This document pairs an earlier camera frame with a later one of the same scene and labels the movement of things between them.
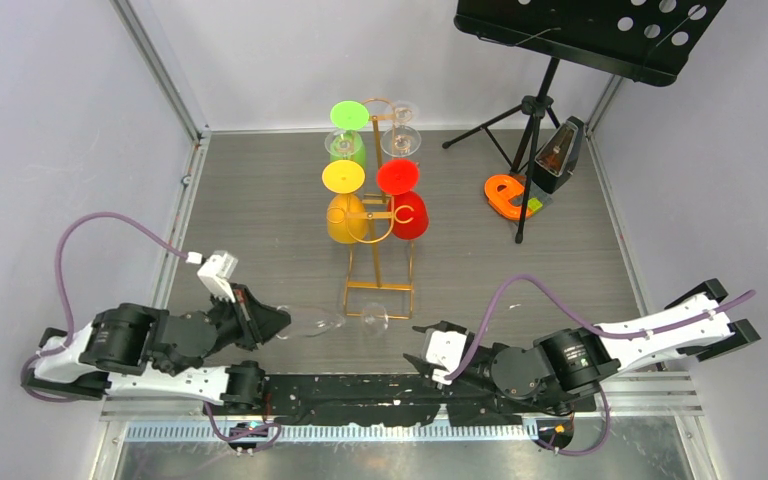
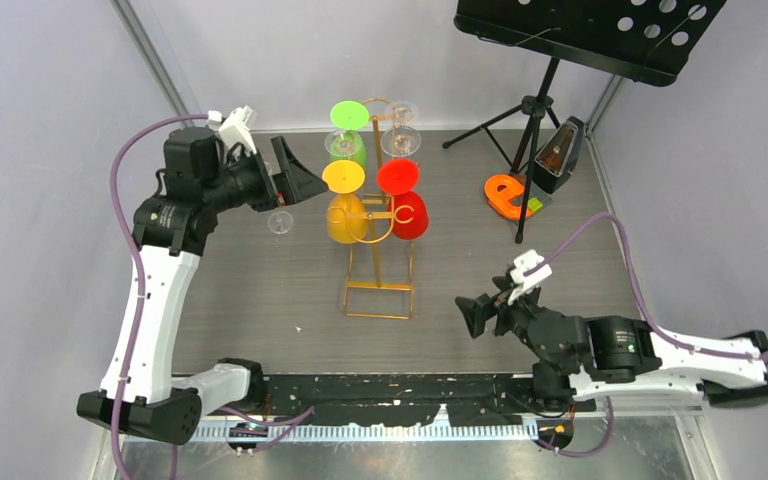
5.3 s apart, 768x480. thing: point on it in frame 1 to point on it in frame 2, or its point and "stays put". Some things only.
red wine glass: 408,212 stays put
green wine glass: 348,118 stays put
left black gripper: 260,321 to 294,182
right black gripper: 423,367 to 478,309
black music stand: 649,39 stays put
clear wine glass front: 295,323 to 280,222
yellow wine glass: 346,215 stays put
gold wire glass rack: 366,228 to 376,216
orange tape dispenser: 499,189 stays put
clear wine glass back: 401,112 stays put
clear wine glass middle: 400,141 stays put
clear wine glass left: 343,142 stays put
